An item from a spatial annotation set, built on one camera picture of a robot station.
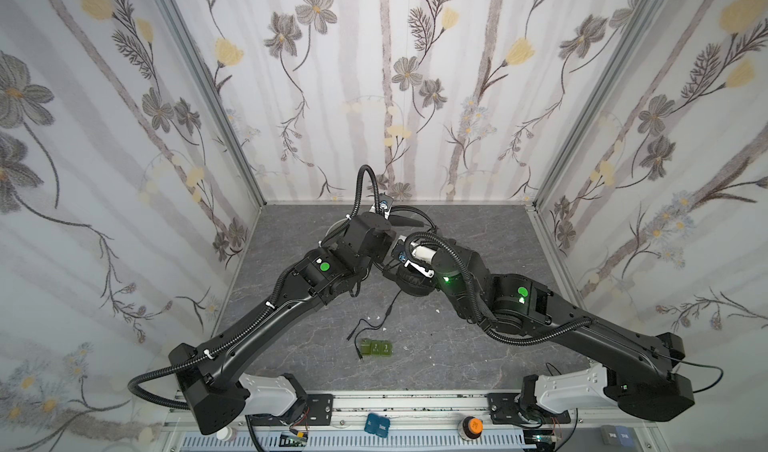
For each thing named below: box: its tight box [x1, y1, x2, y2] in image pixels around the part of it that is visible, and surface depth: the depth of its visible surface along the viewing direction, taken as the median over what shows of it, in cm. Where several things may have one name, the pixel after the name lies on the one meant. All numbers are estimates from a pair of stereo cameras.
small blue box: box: [364, 413, 390, 438], surface depth 72 cm
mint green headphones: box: [318, 215, 351, 247], surface depth 52 cm
